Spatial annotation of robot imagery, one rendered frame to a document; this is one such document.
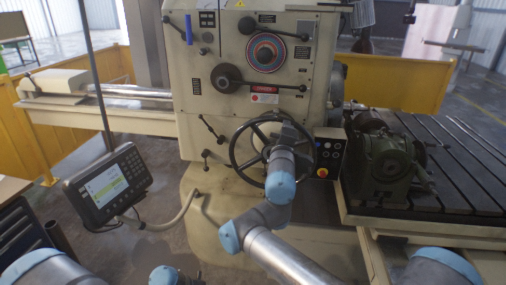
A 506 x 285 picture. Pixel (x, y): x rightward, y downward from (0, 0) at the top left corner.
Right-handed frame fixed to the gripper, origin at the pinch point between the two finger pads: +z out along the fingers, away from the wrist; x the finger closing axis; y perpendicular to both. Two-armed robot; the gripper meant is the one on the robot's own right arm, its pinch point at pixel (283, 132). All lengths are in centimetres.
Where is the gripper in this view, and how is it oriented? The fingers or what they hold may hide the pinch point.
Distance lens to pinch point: 88.2
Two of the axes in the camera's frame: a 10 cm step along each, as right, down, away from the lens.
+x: -2.4, 8.4, 4.8
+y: -9.6, -2.7, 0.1
